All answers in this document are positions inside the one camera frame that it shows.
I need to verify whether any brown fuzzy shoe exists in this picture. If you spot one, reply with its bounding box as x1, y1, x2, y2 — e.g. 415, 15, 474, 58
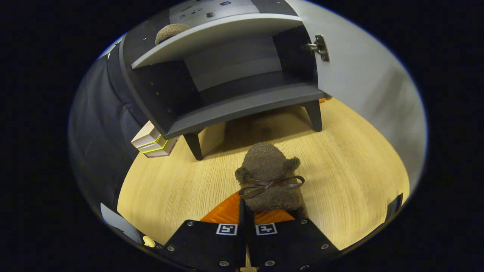
155, 23, 191, 46
234, 142, 309, 219

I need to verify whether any black backdrop cloth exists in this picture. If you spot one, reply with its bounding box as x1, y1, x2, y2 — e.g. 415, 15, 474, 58
68, 45, 148, 212

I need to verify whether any white cabinet shelf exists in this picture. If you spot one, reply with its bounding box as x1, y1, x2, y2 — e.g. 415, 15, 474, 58
131, 13, 304, 70

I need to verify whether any grey shoe cabinet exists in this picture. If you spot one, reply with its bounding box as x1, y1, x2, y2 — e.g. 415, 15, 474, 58
119, 0, 329, 161

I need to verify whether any stack of books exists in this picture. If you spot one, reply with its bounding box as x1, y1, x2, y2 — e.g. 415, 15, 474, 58
131, 121, 179, 158

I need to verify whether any metal door hinge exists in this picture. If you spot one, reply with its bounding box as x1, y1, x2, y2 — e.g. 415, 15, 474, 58
302, 35, 330, 62

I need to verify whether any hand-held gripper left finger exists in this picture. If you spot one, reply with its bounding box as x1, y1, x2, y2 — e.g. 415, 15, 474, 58
163, 191, 247, 272

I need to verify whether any grey flat object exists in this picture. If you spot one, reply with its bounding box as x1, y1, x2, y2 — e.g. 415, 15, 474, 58
100, 203, 142, 244

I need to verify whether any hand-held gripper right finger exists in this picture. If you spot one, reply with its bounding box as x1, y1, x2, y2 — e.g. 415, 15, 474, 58
246, 210, 341, 272

